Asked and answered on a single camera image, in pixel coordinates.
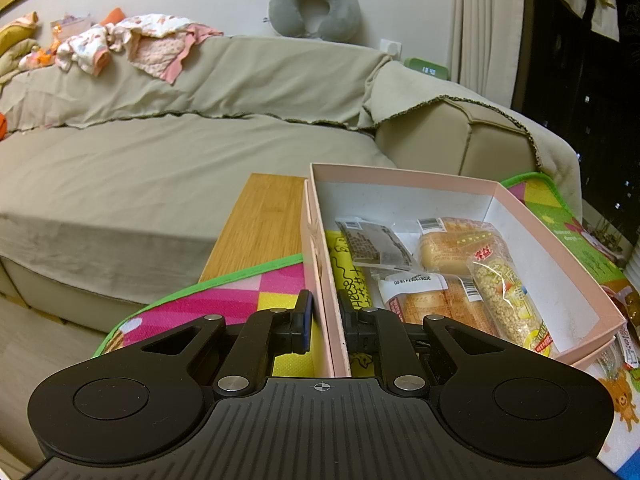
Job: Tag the pink baby garment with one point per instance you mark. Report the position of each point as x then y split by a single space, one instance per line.
160 55

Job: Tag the orange toy ball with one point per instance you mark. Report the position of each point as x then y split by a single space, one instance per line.
2 127

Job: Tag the beige armrest throw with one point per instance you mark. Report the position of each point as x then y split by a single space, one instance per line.
415 85

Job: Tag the bread bun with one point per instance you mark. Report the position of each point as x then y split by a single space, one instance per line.
440 255
430 305

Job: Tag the grey neck pillow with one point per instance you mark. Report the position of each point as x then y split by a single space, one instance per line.
285 10

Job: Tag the braised egg packet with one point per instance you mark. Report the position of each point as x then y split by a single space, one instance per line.
632 305

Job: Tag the white printed baby garment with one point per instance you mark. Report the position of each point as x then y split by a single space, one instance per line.
85 45

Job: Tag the beige sofa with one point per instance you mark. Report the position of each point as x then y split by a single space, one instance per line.
435 135

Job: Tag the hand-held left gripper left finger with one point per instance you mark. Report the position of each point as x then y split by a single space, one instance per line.
301 325

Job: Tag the green digital clock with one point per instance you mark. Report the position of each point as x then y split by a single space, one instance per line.
426 69

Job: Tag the white curtain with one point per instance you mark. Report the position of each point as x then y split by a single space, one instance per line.
485 25

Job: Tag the clear grain bar packet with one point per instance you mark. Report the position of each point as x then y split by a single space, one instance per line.
505 300

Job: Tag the pink cardboard box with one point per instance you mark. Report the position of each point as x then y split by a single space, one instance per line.
410 195

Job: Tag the red hawthorn snack packet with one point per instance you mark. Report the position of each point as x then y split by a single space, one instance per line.
372 245

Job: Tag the yellow baby garment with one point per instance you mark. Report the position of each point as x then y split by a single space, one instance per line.
12 40

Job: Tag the orange cloth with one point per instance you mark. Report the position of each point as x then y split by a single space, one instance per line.
114 16

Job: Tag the white wall socket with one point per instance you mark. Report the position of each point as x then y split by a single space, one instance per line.
391 47

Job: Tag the colourful cartoon play mat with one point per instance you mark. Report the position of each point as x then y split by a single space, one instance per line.
240 300

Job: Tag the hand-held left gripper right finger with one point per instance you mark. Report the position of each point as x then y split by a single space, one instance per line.
357 332

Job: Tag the yellow snack bar packet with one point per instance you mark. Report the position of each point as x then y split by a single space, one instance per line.
345 270

